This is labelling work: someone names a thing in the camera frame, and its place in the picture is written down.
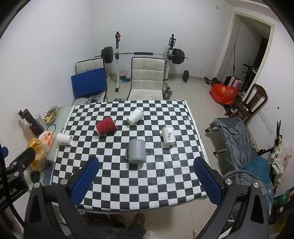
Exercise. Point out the grey mug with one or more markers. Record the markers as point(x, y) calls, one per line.
point(137, 151)

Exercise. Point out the brown wooden chair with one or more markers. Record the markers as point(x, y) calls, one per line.
point(257, 96)

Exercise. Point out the dark blue phone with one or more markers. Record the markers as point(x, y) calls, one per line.
point(49, 173)

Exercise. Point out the black white checkered tablecloth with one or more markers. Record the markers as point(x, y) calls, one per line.
point(147, 183)

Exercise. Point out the white cup with dark print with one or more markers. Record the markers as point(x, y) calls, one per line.
point(168, 137)

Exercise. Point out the yellow plastic bag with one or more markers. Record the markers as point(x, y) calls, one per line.
point(38, 149)

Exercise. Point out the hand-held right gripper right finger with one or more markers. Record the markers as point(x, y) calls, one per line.
point(207, 181)

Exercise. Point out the person's leg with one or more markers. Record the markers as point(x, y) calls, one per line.
point(135, 232)

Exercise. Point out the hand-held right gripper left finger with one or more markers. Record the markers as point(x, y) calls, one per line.
point(85, 181)

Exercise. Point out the black round object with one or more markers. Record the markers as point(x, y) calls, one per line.
point(35, 177)

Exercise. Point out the black stand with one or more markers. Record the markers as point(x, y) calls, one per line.
point(278, 131)

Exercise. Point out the barbell lying on floor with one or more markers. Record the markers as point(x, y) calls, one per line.
point(186, 75)

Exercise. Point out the grey sneakers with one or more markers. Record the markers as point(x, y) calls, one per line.
point(94, 98)

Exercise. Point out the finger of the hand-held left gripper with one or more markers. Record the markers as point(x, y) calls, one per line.
point(23, 158)

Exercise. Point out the dark brown device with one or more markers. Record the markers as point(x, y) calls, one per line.
point(32, 121)

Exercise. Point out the red ribbed paper cup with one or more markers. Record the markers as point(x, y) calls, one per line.
point(106, 126)

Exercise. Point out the white flowered plastic bag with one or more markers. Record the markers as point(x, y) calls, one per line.
point(286, 155)

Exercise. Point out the grey cloth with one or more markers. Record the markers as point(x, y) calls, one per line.
point(238, 142)

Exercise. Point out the teal blanket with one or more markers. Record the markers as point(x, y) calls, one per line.
point(258, 170)

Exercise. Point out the white chair with metal frame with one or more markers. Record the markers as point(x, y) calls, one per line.
point(89, 64)

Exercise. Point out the plain white paper cup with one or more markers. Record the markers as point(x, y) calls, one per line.
point(135, 116)

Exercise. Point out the metal dumbbell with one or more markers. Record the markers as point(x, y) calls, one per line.
point(167, 94)

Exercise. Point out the red plastic bag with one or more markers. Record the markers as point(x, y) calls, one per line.
point(224, 94)

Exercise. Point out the barbell with black plates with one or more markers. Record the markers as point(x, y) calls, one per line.
point(142, 53)

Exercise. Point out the white padded chair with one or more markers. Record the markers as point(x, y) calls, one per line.
point(147, 78)

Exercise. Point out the pink suitcase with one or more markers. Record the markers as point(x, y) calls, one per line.
point(234, 82)

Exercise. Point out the folding cot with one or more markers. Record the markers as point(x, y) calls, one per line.
point(251, 140)

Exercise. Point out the person's shoe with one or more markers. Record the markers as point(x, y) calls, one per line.
point(139, 219)

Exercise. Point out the white squat rack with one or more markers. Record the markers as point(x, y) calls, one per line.
point(117, 69)

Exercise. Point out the orange snack packet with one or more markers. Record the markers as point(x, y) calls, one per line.
point(47, 139)

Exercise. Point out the small white paper cup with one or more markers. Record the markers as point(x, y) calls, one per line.
point(63, 139)

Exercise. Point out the blue cushion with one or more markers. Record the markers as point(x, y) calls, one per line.
point(88, 83)

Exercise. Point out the patterned plate with food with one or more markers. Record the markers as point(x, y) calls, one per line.
point(51, 115)

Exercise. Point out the green box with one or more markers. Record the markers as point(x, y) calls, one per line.
point(284, 198)

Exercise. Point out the white door frame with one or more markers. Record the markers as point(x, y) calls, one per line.
point(229, 46)

